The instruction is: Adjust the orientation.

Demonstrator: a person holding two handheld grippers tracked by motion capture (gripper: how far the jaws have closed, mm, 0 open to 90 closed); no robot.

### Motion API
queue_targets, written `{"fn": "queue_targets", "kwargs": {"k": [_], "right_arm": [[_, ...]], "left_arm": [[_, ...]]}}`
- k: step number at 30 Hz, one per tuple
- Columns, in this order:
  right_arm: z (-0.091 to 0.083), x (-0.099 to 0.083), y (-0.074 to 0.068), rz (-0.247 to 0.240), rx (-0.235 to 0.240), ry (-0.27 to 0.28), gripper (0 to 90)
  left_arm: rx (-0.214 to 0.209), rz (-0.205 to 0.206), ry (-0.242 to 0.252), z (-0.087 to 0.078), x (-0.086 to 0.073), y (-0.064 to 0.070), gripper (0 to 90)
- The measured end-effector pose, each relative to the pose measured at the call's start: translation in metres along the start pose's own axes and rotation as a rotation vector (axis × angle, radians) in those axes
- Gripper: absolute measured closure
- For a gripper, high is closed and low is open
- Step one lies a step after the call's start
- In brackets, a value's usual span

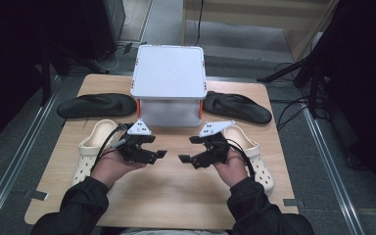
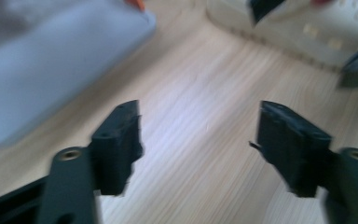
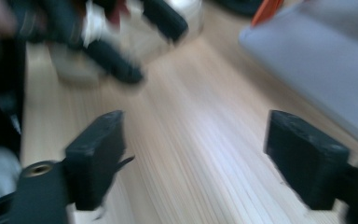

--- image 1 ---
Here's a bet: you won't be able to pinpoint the metal floor rail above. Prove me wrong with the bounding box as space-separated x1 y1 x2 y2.
0 81 62 229
302 104 366 235

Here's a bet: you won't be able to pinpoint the person's grey clothing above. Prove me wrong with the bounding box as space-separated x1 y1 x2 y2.
118 228 229 235

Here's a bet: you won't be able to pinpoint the black curtain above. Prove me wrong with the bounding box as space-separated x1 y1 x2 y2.
306 0 376 197
0 0 89 153

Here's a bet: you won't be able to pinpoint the thin black hanging cable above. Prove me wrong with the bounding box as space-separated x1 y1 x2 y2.
194 0 206 47

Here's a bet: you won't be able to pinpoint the person's right hand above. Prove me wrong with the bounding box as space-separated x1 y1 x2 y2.
212 148 250 189

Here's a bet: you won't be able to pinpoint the black metal stand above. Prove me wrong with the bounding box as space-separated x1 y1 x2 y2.
38 42 112 106

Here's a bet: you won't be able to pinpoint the hand-held gripper black cable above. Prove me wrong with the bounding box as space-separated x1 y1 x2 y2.
91 122 135 174
226 138 258 179

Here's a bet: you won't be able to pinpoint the left hand-held gripper black cable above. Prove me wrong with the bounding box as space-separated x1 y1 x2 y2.
91 122 135 174

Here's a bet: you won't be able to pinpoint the right hand-held gripper black cable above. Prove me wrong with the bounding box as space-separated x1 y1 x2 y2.
226 138 258 179

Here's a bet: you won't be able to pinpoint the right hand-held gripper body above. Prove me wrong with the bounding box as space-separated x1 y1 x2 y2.
190 119 237 170

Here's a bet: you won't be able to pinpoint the person's left hand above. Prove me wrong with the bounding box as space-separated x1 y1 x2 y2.
91 148 148 190

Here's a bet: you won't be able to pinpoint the white floor cable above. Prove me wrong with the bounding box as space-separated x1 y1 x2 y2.
94 45 125 73

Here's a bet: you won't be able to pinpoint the black slipper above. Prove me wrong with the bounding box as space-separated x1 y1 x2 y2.
203 90 273 125
56 93 138 119

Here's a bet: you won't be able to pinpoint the cream clog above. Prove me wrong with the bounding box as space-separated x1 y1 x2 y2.
223 124 276 198
71 118 120 188

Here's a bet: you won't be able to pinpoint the dark cabinet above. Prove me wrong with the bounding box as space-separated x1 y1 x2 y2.
77 0 126 62

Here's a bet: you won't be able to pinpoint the beige wooden frame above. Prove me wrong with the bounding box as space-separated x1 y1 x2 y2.
181 0 341 62

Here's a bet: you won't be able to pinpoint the black floor cables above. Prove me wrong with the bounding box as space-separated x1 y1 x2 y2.
275 62 311 131

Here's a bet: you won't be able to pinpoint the grey tape strip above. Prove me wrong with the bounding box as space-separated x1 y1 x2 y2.
282 198 306 209
23 189 50 201

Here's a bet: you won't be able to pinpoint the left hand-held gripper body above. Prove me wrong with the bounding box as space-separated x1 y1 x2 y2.
117 118 160 165

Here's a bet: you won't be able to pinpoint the black tripod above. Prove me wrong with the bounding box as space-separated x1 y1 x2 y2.
256 48 334 118

